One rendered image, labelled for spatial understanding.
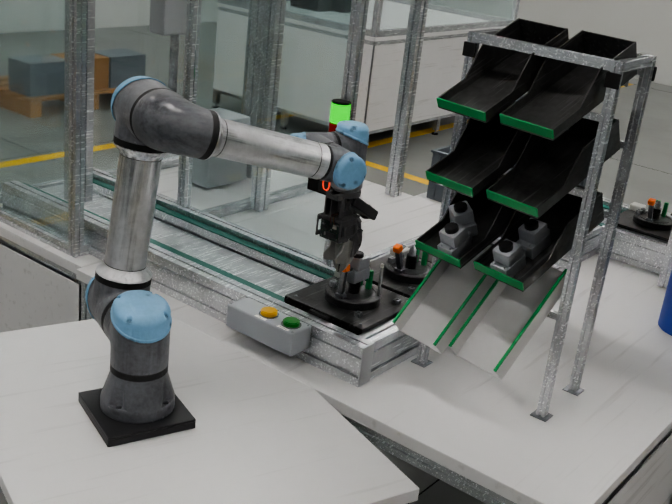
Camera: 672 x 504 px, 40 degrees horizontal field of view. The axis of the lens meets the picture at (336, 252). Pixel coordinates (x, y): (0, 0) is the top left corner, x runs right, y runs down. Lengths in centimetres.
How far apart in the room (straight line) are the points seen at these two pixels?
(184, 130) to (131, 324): 39
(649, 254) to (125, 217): 186
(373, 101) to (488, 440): 545
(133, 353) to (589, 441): 99
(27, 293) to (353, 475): 141
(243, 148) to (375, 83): 549
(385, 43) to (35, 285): 485
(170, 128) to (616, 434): 117
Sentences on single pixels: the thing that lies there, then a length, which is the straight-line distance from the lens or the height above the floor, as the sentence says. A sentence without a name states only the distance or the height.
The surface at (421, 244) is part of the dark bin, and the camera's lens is 206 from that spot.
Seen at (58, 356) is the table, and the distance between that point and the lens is 222.
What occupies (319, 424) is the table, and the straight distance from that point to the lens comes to 200.
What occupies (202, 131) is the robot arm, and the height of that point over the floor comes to 147.
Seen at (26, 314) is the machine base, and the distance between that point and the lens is 298.
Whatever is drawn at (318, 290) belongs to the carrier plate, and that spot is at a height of 97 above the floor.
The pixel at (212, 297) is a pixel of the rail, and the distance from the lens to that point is 239.
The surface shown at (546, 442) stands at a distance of 209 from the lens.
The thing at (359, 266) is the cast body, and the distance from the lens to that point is 226.
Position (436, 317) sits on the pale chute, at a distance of 213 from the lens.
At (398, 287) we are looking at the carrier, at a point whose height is 97.
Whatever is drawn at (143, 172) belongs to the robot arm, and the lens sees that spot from 189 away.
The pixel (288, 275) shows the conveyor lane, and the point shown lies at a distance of 255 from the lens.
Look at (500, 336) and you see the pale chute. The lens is 206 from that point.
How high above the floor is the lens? 192
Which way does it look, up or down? 21 degrees down
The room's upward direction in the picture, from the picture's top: 7 degrees clockwise
